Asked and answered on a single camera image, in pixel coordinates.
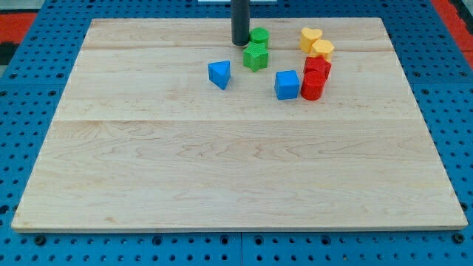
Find green star block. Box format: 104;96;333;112
243;42;268;72

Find yellow hexagon block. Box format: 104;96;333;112
309;39;335;62

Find green cylinder block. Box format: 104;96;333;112
250;27;270;48

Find red star block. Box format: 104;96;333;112
303;55;332;79

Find wooden board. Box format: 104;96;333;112
11;18;468;233

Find blue triangle block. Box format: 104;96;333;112
208;61;231;90

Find blue cube block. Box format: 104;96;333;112
274;70;299;100

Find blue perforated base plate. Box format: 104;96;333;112
1;0;472;265

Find yellow heart block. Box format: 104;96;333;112
299;27;323;53

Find red cylinder block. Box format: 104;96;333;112
301;71;326;100

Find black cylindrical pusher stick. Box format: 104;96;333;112
231;0;250;46

